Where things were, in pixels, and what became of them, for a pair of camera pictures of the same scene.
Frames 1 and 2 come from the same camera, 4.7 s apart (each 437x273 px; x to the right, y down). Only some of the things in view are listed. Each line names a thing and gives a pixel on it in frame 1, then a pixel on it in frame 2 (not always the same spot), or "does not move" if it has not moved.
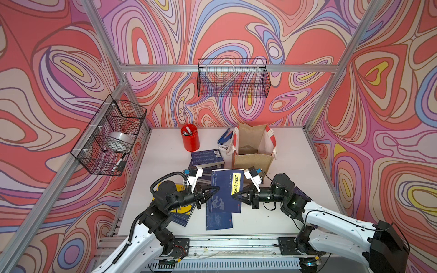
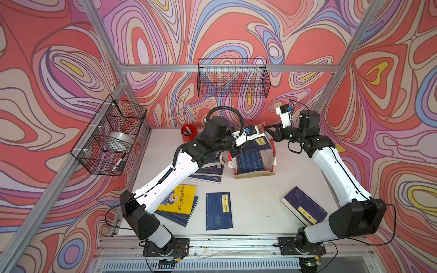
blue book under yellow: x=182 y=219 does not move
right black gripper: x=251 y=194 → x=277 y=132
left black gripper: x=198 y=196 → x=238 y=150
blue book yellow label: x=217 y=220 does not move
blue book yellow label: x=228 y=181 → x=251 y=160
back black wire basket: x=233 y=78 does not move
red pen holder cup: x=189 y=133 does not move
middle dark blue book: x=208 y=170 does not move
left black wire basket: x=104 y=144 does not move
